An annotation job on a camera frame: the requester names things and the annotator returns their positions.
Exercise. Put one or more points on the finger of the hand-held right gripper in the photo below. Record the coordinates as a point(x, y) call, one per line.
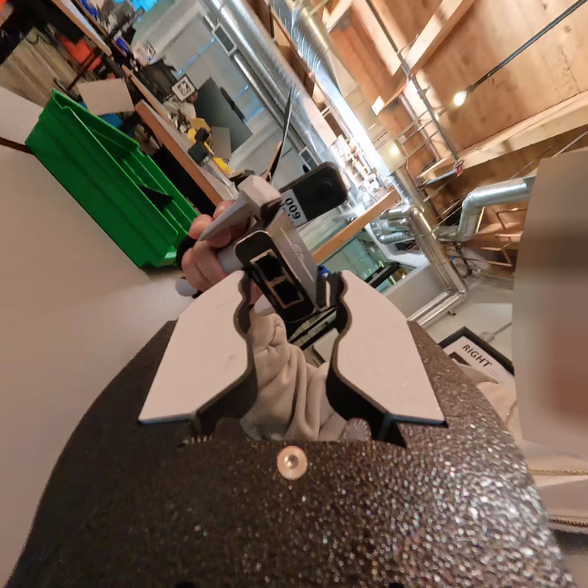
point(257, 195)

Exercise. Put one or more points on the silver bent duct pipe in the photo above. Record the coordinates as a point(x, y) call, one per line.
point(496, 193)

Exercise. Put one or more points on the silver ventilation duct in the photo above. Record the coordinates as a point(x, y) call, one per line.
point(294, 50)

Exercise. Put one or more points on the white card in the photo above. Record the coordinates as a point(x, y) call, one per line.
point(105, 94)

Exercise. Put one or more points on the black framed sign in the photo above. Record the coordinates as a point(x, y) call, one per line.
point(477, 363)

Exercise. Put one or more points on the person's right hand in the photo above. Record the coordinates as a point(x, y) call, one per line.
point(202, 266)

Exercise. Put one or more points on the green plastic bin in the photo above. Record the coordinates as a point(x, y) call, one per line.
point(92, 183)

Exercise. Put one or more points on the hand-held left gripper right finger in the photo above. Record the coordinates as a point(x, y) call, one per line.
point(381, 358)

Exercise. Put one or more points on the fiducial marker sign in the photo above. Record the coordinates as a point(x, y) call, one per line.
point(183, 87)

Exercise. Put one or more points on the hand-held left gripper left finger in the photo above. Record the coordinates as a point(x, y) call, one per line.
point(197, 358)

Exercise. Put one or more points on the black ethernet splitter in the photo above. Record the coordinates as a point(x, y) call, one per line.
point(257, 246)

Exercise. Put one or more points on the dark monitor panel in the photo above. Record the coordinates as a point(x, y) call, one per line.
point(220, 115)

